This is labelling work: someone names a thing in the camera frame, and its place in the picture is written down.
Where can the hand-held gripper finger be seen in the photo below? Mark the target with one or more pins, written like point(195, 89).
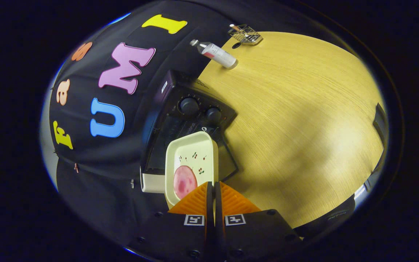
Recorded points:
point(210, 203)
point(218, 203)

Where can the pink ham slice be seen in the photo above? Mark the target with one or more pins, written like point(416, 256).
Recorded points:
point(184, 182)

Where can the cream plate with cherry print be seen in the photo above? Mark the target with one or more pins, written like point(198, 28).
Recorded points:
point(195, 145)

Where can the black toaster oven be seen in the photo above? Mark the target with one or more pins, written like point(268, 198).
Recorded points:
point(191, 109)

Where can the black backdrop cloth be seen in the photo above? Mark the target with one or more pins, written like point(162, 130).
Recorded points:
point(86, 182)

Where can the pink clip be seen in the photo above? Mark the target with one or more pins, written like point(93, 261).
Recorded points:
point(75, 167)

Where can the clear bottle with label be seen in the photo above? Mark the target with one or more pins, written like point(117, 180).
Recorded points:
point(216, 54)

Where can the pen in holder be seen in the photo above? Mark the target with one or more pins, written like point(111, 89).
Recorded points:
point(235, 27)

